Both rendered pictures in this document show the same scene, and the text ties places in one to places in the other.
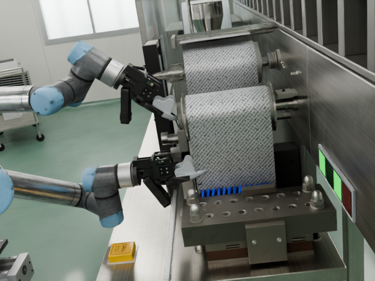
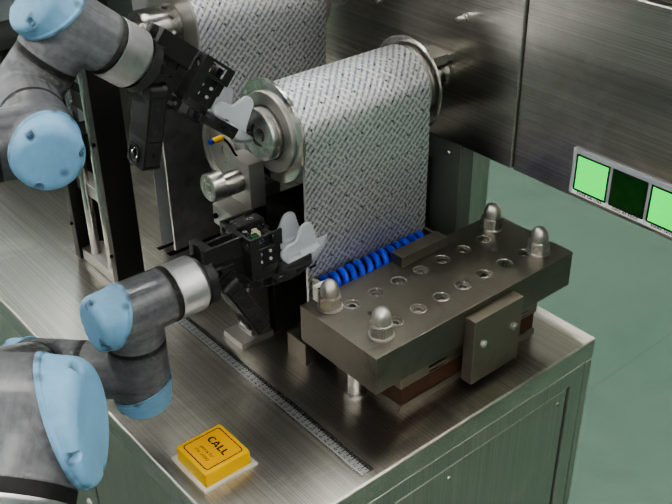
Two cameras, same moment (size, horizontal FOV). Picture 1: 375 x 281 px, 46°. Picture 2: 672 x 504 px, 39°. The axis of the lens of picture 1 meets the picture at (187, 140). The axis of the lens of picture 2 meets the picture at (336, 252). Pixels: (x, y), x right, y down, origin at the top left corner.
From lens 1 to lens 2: 84 cm
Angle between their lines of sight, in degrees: 41
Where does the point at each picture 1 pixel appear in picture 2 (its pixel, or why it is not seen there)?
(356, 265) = not seen: hidden behind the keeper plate
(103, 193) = (151, 342)
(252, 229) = (483, 321)
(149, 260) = (282, 448)
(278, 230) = (514, 310)
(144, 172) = (223, 269)
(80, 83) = (59, 88)
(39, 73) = not seen: outside the picture
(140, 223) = not seen: hidden behind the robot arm
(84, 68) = (76, 49)
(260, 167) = (406, 206)
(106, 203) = (155, 364)
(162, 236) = (249, 395)
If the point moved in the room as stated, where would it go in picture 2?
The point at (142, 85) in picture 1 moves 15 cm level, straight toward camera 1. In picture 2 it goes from (200, 73) to (289, 104)
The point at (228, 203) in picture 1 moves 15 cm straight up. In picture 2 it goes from (395, 288) to (398, 195)
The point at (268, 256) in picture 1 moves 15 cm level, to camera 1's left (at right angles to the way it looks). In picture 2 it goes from (495, 360) to (426, 408)
